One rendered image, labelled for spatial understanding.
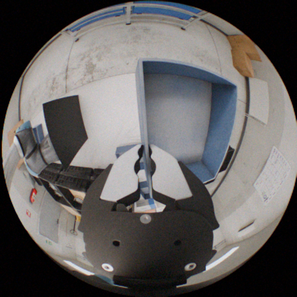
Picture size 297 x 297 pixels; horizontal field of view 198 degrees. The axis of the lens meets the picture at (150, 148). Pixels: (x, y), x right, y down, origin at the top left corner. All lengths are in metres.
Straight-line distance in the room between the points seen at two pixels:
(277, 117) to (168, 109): 2.55
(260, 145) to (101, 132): 2.82
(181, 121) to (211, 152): 0.10
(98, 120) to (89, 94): 0.17
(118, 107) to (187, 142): 0.41
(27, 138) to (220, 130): 0.62
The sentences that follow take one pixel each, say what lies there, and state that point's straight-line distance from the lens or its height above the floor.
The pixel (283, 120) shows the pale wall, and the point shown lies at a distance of 2.60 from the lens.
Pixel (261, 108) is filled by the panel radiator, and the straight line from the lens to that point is 2.58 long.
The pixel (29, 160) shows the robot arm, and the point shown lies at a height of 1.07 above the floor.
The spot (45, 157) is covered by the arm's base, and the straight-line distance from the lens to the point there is 0.50.
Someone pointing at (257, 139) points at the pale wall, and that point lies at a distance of 2.72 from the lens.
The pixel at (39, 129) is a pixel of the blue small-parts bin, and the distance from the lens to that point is 0.92.
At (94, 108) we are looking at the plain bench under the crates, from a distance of 0.57.
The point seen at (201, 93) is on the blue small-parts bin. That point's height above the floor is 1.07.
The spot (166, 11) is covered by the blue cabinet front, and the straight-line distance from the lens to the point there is 1.61.
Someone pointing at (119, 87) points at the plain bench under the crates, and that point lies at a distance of 0.53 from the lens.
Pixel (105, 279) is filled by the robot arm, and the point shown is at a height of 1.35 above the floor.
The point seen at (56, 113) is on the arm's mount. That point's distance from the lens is 0.44.
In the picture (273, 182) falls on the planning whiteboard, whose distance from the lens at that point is 2.78.
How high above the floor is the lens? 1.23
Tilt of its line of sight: 57 degrees down
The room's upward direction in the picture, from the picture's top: 163 degrees clockwise
